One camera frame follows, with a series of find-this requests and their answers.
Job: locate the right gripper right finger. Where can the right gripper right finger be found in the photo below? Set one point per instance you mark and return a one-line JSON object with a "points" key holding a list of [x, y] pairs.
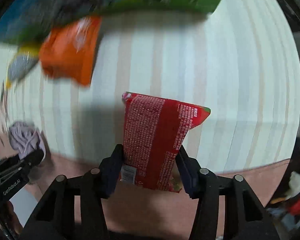
{"points": [[245, 216]]}

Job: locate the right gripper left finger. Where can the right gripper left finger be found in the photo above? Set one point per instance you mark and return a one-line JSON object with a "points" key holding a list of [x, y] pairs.
{"points": [[71, 208]]}

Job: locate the lilac cloth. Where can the lilac cloth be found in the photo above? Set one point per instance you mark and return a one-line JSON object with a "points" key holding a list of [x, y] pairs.
{"points": [[25, 138]]}

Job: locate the red snack packet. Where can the red snack packet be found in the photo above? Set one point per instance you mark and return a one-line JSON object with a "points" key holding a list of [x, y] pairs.
{"points": [[154, 131]]}

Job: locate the yellow silver scrub sponge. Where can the yellow silver scrub sponge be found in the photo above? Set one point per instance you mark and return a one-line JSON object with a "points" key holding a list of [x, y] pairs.
{"points": [[23, 61]]}

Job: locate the orange snack packet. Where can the orange snack packet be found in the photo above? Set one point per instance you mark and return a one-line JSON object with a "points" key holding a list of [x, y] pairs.
{"points": [[69, 51]]}

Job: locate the striped cat tablecloth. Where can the striped cat tablecloth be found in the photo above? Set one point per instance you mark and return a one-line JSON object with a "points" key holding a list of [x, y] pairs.
{"points": [[241, 62]]}

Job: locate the open cardboard box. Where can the open cardboard box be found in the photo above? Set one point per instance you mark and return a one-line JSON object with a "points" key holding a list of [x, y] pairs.
{"points": [[30, 21]]}

